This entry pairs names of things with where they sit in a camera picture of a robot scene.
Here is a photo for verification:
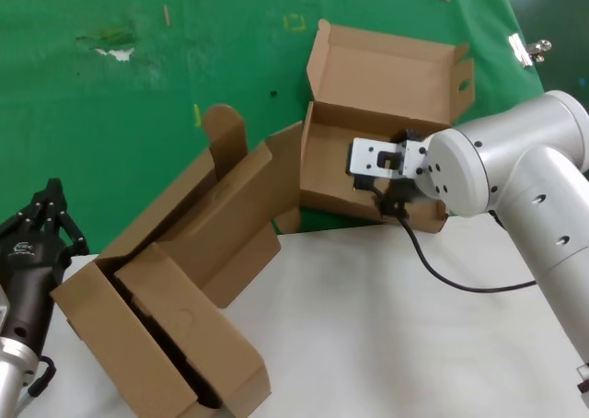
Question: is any long black cable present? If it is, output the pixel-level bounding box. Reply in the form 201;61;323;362
396;214;538;295

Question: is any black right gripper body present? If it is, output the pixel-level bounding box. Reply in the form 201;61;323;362
384;177;421;205

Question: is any large open cardboard box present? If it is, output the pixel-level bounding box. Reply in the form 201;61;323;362
49;103;306;418

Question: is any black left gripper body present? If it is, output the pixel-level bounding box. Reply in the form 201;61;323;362
0;226;74;359

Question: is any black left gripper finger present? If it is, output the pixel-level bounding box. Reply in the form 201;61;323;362
50;177;91;259
0;177;57;236

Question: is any short black cable loop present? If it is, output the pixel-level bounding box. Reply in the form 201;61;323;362
26;354;59;399

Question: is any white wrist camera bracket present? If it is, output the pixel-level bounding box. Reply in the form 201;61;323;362
347;135;433;193

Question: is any metal binder clip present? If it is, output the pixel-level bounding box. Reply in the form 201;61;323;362
507;32;553;70

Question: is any green table cloth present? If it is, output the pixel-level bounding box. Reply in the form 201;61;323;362
0;0;552;259

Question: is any small cardboard box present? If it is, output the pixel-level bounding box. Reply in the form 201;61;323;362
297;17;477;236

